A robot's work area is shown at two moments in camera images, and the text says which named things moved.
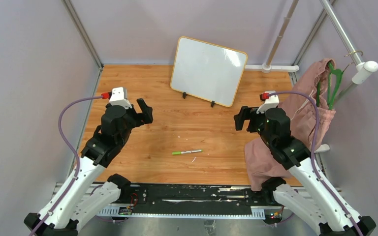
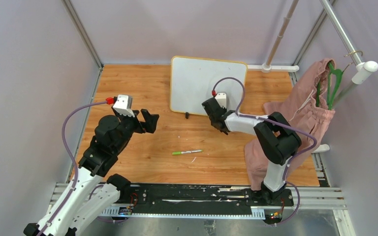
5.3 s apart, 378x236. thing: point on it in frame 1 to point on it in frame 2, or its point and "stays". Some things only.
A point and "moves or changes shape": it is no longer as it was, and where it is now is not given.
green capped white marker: (186, 152) stays
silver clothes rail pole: (363, 70) stays
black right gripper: (247, 113) to (211, 125)
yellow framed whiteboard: (207, 72) moves or changes shape
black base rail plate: (194, 195) stays
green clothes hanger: (338, 73) stays
